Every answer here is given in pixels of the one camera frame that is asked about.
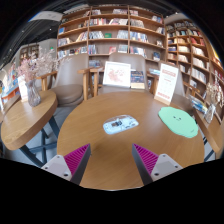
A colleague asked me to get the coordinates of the green smiley mouse pad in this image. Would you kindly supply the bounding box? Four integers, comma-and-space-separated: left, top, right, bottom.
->
157, 106, 200, 139

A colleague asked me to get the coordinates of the round wooden side table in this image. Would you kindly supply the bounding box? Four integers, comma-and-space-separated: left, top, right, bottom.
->
0, 89, 61, 168
193, 108, 224, 161

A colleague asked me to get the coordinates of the white framed picture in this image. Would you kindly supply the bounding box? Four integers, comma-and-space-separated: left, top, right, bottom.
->
102, 60, 132, 88

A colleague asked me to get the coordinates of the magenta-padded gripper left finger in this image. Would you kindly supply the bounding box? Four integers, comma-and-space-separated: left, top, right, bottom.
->
42, 143, 92, 186

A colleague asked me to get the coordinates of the small white card sign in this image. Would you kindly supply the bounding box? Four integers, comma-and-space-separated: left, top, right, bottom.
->
17, 75, 29, 103

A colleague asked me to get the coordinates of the glass vase with cream flowers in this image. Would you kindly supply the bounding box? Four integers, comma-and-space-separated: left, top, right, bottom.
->
203, 71, 224, 125

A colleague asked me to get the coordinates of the stack of books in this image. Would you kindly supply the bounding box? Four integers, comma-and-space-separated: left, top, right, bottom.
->
188, 94, 209, 115

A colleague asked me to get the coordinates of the transparent computer mouse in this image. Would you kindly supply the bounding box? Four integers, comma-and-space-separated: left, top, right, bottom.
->
102, 114, 140, 135

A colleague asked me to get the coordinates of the curved wooden bookshelf unit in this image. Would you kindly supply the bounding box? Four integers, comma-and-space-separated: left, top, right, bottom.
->
164, 19, 224, 111

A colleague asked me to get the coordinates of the beige wooden armchair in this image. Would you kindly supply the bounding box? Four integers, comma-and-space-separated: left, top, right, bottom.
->
35, 53, 90, 108
156, 59, 195, 113
78, 52, 159, 96

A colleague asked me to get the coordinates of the distant wooden bookshelf unit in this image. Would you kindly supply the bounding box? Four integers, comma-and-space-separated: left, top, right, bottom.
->
19, 43, 40, 64

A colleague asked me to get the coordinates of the glass vase with pink flowers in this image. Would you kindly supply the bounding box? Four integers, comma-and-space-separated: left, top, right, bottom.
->
16, 48, 68, 108

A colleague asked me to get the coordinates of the white red sign stand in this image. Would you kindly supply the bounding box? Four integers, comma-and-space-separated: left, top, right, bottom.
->
153, 62, 180, 106

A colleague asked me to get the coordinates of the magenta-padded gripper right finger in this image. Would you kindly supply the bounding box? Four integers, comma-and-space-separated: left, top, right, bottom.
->
131, 143, 184, 186

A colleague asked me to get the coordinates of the wide wooden bookshelf unit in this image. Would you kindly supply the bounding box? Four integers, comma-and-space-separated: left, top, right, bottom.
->
55, 4, 167, 68

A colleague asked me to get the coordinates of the light blue book stack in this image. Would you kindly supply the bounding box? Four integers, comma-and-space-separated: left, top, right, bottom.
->
148, 67, 162, 76

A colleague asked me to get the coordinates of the dark blue book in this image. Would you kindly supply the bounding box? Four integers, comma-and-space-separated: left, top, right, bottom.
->
130, 70, 146, 90

